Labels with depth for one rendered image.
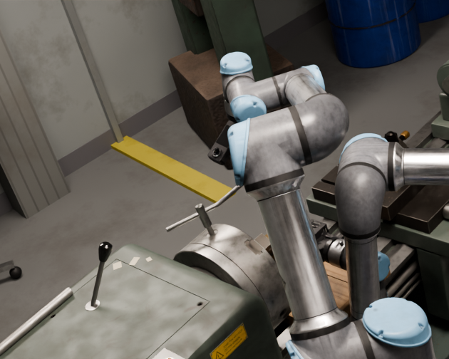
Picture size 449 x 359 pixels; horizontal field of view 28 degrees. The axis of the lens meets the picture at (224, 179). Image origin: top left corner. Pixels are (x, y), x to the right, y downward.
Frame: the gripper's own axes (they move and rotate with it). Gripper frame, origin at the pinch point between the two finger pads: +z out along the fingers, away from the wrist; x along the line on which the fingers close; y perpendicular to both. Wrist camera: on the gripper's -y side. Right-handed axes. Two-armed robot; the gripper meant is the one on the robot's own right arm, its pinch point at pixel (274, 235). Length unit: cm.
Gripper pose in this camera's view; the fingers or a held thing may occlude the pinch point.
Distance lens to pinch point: 248.1
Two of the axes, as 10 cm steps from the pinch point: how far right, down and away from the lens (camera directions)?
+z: -6.9, -2.3, 6.8
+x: -2.5, -8.1, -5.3
